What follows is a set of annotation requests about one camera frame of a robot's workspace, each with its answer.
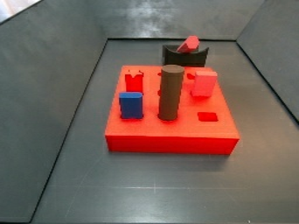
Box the red peg board base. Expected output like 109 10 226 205
106 66 239 155

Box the brown cylinder peg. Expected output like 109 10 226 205
158 65 185 121

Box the blue rounded peg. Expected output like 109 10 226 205
119 92 143 119

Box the black curved holder stand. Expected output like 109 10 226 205
163 45 210 67

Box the red rectangular peg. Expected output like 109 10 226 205
191 71 218 97

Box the red star peg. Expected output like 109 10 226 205
126 70 145 93

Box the red hexagon prism peg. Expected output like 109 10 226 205
177 35 201 53

